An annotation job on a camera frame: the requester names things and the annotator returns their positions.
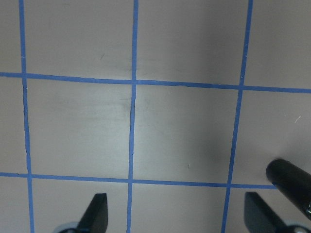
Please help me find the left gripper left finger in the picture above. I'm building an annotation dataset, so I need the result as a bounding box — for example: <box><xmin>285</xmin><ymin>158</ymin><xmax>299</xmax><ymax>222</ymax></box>
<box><xmin>76</xmin><ymin>193</ymin><xmax>108</xmax><ymax>233</ymax></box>

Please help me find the dark wine bottle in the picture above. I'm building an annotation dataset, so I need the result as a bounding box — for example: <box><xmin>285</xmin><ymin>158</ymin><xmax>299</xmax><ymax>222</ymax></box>
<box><xmin>266</xmin><ymin>159</ymin><xmax>311</xmax><ymax>219</ymax></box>

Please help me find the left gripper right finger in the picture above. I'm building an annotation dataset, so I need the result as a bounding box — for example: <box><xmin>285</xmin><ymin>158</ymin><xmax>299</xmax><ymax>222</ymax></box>
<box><xmin>243</xmin><ymin>192</ymin><xmax>291</xmax><ymax>233</ymax></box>

